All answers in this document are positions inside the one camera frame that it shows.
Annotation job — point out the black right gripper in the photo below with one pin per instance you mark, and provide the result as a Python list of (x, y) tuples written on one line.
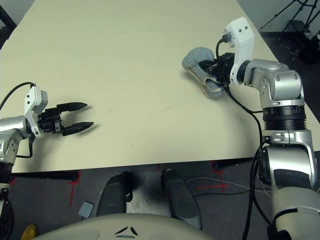
[(225, 67)]

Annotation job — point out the beige robot torso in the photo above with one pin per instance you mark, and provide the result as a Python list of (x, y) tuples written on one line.
[(100, 228)]

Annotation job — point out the small grey floor box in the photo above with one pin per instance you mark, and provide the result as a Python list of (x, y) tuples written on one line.
[(86, 209)]

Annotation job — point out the black table foot bar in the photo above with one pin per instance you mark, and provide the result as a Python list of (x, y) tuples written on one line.
[(232, 163), (50, 175)]

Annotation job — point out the blue terry cloth rag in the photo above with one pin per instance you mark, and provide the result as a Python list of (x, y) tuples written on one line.
[(196, 58)]

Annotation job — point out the dark grey robot left leg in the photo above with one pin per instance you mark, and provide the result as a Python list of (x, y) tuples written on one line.
[(112, 195)]

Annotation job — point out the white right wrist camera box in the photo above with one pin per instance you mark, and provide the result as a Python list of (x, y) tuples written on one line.
[(241, 32)]

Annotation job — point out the dark grey robot leg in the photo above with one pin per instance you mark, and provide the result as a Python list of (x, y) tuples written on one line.
[(180, 197), (112, 195)]

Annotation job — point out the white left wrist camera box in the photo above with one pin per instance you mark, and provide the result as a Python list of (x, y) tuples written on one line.
[(33, 100)]

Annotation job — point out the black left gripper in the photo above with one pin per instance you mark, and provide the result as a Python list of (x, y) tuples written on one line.
[(50, 121)]

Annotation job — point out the black tripod stand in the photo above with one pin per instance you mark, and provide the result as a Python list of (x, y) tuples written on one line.
[(285, 10)]

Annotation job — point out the dark grey robot right leg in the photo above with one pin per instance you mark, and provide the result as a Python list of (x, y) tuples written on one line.
[(180, 197)]

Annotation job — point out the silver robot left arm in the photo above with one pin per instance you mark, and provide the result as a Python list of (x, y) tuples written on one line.
[(12, 125)]

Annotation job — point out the yellow floor object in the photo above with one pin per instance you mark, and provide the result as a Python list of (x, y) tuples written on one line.
[(30, 232)]

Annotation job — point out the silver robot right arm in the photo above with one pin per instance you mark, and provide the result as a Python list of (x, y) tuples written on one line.
[(282, 82)]

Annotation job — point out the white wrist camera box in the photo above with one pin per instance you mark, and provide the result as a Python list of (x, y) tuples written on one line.
[(33, 100), (241, 32)]

